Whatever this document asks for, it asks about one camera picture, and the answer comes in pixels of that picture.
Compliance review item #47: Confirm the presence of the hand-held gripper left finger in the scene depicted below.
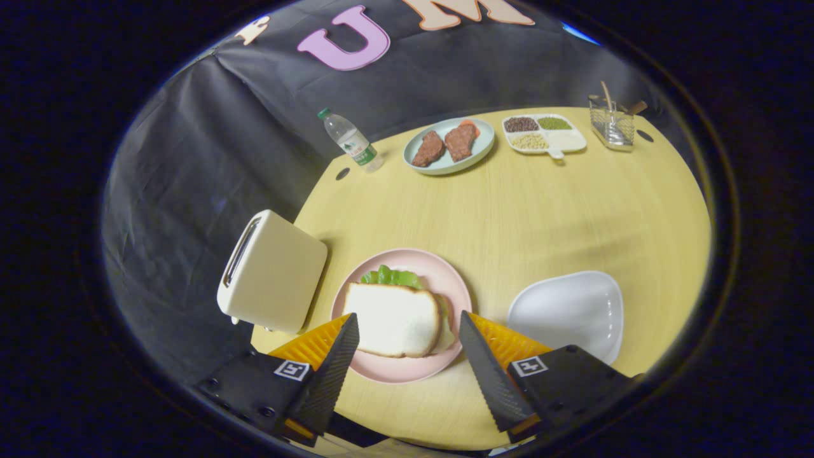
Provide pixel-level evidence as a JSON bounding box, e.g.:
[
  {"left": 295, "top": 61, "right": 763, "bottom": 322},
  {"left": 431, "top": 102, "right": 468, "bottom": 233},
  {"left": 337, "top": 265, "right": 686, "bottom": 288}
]
[{"left": 195, "top": 312, "right": 361, "bottom": 448}]

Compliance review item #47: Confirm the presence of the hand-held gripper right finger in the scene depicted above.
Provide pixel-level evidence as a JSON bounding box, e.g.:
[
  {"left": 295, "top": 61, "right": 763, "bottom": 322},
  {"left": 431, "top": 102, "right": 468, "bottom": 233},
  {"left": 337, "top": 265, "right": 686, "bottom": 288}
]
[{"left": 457, "top": 309, "right": 637, "bottom": 445}]

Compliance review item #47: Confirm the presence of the plain white bread slice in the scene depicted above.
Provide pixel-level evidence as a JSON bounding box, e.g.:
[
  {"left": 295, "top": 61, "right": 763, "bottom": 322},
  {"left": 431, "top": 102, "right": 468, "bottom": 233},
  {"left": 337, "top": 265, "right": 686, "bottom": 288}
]
[{"left": 341, "top": 282, "right": 443, "bottom": 359}]

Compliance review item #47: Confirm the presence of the green lettuce leaf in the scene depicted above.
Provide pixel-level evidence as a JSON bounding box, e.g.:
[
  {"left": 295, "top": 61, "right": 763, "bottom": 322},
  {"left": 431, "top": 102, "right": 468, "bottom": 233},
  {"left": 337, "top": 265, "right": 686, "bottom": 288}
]
[{"left": 360, "top": 264, "right": 424, "bottom": 291}]

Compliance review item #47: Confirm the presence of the bread slice under ham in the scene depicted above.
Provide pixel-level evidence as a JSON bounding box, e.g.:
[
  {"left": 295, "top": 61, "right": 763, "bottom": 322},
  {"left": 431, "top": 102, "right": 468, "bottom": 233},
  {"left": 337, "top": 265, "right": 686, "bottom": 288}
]
[{"left": 432, "top": 293, "right": 458, "bottom": 356}]

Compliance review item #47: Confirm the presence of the white plate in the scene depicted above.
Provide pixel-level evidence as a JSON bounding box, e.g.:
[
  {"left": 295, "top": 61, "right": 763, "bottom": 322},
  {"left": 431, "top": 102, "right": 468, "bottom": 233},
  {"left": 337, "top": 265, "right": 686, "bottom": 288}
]
[{"left": 506, "top": 270, "right": 625, "bottom": 366}]

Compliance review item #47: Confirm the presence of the pink plate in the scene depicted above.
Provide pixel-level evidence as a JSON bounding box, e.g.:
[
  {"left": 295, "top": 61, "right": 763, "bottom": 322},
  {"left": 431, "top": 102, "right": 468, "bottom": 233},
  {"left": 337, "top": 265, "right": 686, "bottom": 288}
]
[{"left": 329, "top": 247, "right": 474, "bottom": 385}]

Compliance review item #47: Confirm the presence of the white toaster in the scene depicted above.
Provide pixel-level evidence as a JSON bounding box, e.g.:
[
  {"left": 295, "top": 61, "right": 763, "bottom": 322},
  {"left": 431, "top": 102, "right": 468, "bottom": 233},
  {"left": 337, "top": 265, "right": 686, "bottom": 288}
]
[{"left": 216, "top": 209, "right": 329, "bottom": 335}]

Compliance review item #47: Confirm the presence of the brown meat piece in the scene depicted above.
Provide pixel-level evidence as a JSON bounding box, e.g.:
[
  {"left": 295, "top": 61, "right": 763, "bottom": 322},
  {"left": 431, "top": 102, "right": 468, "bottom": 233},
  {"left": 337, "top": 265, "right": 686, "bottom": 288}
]
[
  {"left": 410, "top": 130, "right": 447, "bottom": 169},
  {"left": 443, "top": 120, "right": 479, "bottom": 163}
]

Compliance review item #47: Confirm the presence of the clear plastic water bottle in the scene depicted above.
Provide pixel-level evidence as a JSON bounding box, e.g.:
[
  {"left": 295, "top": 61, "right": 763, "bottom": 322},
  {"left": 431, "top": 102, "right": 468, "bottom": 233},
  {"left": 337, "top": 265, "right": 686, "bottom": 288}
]
[{"left": 317, "top": 106, "right": 385, "bottom": 174}]

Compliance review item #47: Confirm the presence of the light green plate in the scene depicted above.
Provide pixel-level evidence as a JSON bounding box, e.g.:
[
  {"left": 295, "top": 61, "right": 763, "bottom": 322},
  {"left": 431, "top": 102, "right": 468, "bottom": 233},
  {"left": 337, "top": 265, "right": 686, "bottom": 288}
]
[{"left": 402, "top": 116, "right": 496, "bottom": 177}]

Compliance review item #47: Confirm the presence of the white divided grain dish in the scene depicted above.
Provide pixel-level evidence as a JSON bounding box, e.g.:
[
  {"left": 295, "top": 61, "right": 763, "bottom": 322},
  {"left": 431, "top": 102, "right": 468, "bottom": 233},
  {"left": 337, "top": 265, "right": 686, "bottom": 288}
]
[{"left": 500, "top": 113, "right": 588, "bottom": 160}]

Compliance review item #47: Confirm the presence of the black backdrop cloth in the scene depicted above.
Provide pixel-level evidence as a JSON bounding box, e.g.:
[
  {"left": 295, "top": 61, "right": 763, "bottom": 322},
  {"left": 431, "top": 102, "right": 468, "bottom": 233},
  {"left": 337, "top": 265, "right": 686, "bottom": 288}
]
[{"left": 100, "top": 0, "right": 701, "bottom": 384}]

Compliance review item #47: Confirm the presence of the clear utensil holder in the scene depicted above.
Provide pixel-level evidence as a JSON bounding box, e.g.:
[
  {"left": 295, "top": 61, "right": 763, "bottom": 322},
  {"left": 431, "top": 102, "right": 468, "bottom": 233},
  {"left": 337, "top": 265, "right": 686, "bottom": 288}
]
[{"left": 588, "top": 94, "right": 637, "bottom": 153}]

